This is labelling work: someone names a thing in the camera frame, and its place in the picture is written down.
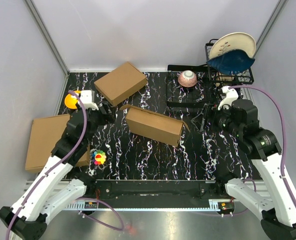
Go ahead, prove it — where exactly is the cream floral plate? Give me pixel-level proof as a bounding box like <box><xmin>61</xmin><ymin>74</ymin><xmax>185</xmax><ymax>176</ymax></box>
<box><xmin>209</xmin><ymin>32</ymin><xmax>256</xmax><ymax>59</ymax></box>

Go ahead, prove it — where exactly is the purple cable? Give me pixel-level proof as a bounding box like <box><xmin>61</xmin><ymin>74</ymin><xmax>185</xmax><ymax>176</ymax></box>
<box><xmin>195</xmin><ymin>85</ymin><xmax>296</xmax><ymax>226</ymax></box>
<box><xmin>6</xmin><ymin>90</ymin><xmax>125</xmax><ymax>240</ymax></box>

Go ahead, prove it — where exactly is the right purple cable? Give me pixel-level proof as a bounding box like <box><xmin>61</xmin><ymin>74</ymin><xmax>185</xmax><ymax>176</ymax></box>
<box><xmin>195</xmin><ymin>85</ymin><xmax>296</xmax><ymax>226</ymax></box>

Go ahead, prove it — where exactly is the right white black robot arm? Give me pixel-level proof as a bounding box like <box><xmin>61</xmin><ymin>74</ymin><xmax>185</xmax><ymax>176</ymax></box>
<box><xmin>202</xmin><ymin>99</ymin><xmax>296</xmax><ymax>240</ymax></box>

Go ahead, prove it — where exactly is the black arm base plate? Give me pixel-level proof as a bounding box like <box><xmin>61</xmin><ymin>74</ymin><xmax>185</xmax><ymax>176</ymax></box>
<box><xmin>83</xmin><ymin>180</ymin><xmax>232</xmax><ymax>201</ymax></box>

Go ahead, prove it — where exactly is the rainbow flower toy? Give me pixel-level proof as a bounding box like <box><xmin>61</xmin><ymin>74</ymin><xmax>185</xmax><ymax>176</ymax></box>
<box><xmin>92</xmin><ymin>150</ymin><xmax>107</xmax><ymax>166</ymax></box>

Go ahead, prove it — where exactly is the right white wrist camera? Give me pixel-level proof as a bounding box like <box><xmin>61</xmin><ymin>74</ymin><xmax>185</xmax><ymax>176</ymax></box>
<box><xmin>217</xmin><ymin>86</ymin><xmax>239</xmax><ymax>110</ymax></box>

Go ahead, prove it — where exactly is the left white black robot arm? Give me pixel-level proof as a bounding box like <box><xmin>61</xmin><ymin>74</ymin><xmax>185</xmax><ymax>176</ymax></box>
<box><xmin>0</xmin><ymin>103</ymin><xmax>116</xmax><ymax>240</ymax></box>

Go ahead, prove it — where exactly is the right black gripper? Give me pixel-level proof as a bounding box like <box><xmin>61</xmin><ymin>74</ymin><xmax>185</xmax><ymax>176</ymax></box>
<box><xmin>191</xmin><ymin>102</ymin><xmax>243</xmax><ymax>138</ymax></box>

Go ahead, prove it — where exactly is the black wire dish rack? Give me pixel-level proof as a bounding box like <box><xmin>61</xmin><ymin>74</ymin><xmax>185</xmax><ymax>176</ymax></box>
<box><xmin>166</xmin><ymin>38</ymin><xmax>255</xmax><ymax>111</ymax></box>

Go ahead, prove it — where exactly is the pink patterned bowl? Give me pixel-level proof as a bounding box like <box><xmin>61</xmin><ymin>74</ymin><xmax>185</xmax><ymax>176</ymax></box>
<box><xmin>178</xmin><ymin>70</ymin><xmax>197</xmax><ymax>88</ymax></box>

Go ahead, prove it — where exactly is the orange bowl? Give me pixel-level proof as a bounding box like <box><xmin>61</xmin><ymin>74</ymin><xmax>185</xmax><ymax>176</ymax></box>
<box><xmin>64</xmin><ymin>93</ymin><xmax>79</xmax><ymax>110</ymax></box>

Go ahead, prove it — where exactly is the large cardboard box left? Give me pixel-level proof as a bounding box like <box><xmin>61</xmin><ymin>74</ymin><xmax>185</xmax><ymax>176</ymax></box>
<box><xmin>25</xmin><ymin>114</ymin><xmax>74</xmax><ymax>174</ymax></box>

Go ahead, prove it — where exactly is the blue leaf plate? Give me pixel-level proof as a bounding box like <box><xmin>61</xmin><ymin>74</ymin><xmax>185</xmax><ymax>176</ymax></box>
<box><xmin>206</xmin><ymin>49</ymin><xmax>255</xmax><ymax>76</ymax></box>

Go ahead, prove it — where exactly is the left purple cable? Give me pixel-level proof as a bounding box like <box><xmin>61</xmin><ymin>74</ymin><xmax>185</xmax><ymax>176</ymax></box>
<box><xmin>6</xmin><ymin>90</ymin><xmax>125</xmax><ymax>240</ymax></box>

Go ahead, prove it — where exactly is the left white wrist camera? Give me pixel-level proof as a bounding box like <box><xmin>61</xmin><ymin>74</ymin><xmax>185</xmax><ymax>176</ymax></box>
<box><xmin>74</xmin><ymin>90</ymin><xmax>99</xmax><ymax>111</ymax></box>

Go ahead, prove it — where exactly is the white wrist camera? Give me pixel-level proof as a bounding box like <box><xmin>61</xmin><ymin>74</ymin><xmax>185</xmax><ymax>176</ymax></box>
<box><xmin>217</xmin><ymin>86</ymin><xmax>239</xmax><ymax>110</ymax></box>
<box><xmin>74</xmin><ymin>90</ymin><xmax>99</xmax><ymax>111</ymax></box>

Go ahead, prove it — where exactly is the closed cardboard box back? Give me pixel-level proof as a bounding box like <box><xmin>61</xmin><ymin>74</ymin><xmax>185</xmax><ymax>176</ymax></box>
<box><xmin>94</xmin><ymin>62</ymin><xmax>147</xmax><ymax>106</ymax></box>

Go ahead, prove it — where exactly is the small cardboard box left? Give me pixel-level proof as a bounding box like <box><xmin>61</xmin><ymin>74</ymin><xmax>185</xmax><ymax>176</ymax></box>
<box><xmin>76</xmin><ymin>146</ymin><xmax>91</xmax><ymax>167</ymax></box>

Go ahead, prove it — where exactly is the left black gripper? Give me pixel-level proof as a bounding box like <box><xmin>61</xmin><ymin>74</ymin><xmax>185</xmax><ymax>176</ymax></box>
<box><xmin>77</xmin><ymin>101</ymin><xmax>117</xmax><ymax>145</ymax></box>

